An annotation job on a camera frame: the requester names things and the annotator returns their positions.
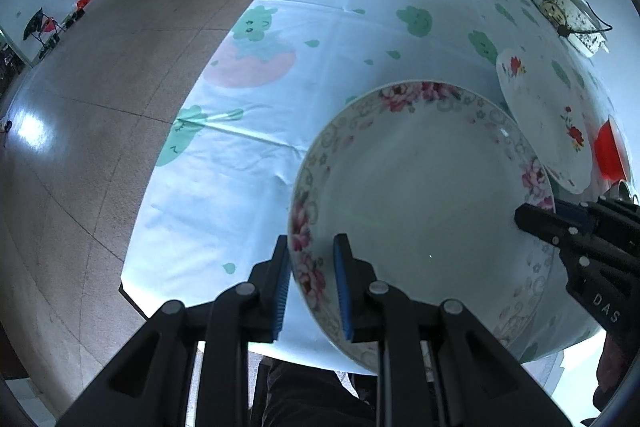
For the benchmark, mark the white speckled electric pot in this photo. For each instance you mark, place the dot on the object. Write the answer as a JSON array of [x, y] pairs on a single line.
[[560, 2]]

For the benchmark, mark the white plate with red flowers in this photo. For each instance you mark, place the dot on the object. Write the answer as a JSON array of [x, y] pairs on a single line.
[[540, 117]]

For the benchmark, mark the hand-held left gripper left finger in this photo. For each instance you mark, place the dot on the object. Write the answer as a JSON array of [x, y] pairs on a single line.
[[280, 292]]

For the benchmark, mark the large pink floral rim plate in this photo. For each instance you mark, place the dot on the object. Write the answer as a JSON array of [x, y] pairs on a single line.
[[425, 187]]

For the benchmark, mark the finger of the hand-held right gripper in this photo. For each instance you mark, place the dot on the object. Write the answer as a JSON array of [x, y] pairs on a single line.
[[537, 221], [575, 213]]

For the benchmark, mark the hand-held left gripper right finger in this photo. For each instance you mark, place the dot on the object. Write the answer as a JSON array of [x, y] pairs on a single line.
[[342, 287]]

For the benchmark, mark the cloud printed tablecloth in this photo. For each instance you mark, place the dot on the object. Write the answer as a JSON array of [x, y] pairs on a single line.
[[350, 32]]

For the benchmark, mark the dark folding rack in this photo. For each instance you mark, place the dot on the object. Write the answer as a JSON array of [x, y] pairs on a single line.
[[39, 27]]

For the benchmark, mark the person's right hand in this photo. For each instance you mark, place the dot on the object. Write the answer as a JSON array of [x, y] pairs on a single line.
[[612, 372]]

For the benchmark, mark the person's dark trousers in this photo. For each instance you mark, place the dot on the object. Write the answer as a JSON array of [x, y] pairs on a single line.
[[300, 397]]

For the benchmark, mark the red bowl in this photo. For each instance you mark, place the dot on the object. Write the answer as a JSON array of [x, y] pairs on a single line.
[[607, 152]]

